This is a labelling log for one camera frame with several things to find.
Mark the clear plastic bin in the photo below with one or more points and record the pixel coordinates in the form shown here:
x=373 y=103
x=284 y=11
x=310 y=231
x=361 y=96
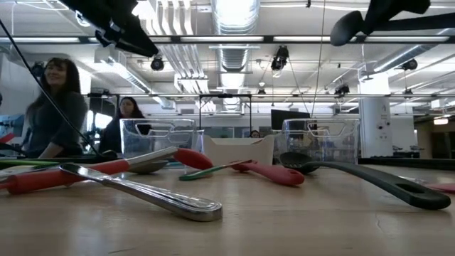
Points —
x=160 y=142
x=320 y=142

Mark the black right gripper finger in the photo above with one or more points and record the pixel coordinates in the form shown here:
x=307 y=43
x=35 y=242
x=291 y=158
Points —
x=391 y=7

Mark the red slotted silicone spoon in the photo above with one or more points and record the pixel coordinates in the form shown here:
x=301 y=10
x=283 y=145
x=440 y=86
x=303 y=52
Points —
x=277 y=174

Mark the red spoon with metal stem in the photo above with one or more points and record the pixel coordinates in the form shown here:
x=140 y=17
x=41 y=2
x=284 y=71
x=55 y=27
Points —
x=53 y=176

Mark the white plastic tray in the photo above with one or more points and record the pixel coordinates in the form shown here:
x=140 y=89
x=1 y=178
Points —
x=238 y=151

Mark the black background frame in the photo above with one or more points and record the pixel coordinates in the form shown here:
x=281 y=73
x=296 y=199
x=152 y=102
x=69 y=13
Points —
x=225 y=95

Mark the green silicone spatula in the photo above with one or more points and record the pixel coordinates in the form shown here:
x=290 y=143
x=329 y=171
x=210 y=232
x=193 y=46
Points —
x=21 y=163

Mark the steel butter knife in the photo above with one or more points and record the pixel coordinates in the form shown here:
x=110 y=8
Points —
x=142 y=192

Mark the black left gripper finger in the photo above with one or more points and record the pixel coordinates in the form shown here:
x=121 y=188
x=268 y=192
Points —
x=136 y=39

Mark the grey silicone spoon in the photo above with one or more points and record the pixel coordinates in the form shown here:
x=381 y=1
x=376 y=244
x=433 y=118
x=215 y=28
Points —
x=147 y=168

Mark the black ceiling spotlight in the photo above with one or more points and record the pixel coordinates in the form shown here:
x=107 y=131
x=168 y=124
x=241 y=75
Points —
x=409 y=64
x=157 y=64
x=280 y=58

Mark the black monitor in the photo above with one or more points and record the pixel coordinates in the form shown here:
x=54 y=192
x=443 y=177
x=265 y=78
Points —
x=288 y=119

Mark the black plastic spoon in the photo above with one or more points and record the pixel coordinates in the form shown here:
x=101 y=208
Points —
x=345 y=28

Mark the silver ceiling duct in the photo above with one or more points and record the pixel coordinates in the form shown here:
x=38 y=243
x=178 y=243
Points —
x=234 y=35

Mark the person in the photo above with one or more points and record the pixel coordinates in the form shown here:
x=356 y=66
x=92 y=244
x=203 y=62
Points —
x=53 y=117
x=254 y=134
x=113 y=135

